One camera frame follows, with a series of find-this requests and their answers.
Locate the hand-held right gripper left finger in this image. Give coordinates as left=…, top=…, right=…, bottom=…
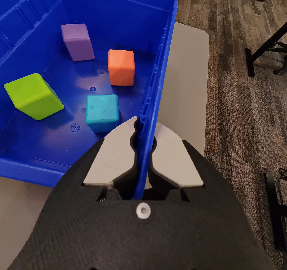
left=83, top=116, right=140, bottom=187

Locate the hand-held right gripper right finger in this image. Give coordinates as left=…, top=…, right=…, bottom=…
left=148, top=122, right=204, bottom=188

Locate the light blue cube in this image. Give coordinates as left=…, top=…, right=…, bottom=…
left=86, top=94, right=120, bottom=133

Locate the orange cube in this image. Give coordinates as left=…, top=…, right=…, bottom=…
left=108, top=49, right=135, bottom=86

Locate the green cube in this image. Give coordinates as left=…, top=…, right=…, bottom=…
left=4, top=73, right=65, bottom=121

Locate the purple cube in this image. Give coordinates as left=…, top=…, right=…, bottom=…
left=61, top=23, right=95, bottom=62

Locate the blue plastic bin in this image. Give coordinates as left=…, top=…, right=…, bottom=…
left=0, top=0, right=180, bottom=200

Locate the grey desk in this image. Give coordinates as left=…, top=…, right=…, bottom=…
left=0, top=22, right=210, bottom=270

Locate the black table frame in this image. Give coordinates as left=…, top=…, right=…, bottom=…
left=244, top=21, right=287, bottom=77
left=263, top=173, right=287, bottom=251

